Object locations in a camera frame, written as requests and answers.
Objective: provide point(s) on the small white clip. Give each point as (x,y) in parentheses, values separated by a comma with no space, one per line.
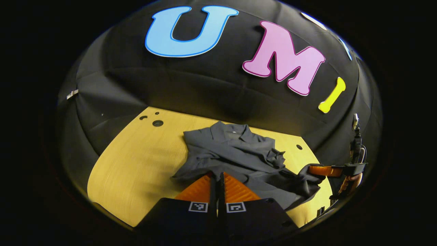
(72,94)

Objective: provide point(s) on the black backdrop cloth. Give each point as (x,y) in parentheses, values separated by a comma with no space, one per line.
(170,82)

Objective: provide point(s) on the grey collared shirt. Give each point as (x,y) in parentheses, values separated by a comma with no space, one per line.
(239,150)

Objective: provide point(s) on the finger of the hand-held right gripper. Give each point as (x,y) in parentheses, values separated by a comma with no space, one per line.
(326,171)

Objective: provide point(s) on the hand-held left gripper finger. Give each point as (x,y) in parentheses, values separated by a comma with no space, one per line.
(222,194)
(213,194)

